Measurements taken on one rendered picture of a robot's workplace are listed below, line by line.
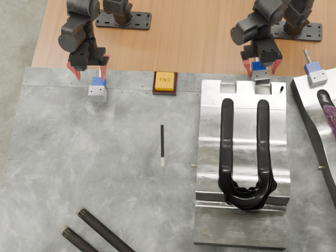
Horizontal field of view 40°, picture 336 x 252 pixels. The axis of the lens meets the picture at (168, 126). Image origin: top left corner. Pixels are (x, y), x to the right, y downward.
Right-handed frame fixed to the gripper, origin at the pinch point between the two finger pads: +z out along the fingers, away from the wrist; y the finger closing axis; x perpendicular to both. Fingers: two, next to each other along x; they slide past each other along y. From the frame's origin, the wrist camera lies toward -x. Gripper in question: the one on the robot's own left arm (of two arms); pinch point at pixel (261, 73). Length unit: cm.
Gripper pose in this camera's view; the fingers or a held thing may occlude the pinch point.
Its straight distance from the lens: 152.7
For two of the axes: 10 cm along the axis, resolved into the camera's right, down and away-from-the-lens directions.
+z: 1.2, 7.6, 6.4
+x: -0.4, -6.4, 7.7
